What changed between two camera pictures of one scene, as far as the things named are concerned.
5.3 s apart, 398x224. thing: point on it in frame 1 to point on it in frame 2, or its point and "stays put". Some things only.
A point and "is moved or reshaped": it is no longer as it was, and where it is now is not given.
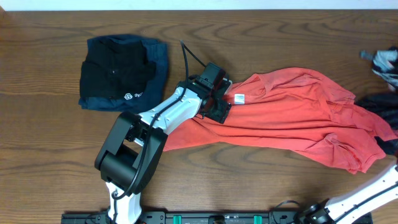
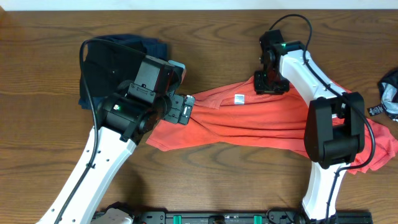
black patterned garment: x=384 y=107 is moved or reshaped
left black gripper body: x=222 y=109 to x=179 y=109
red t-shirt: x=296 y=109 stays put
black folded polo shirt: x=115 y=68 stays put
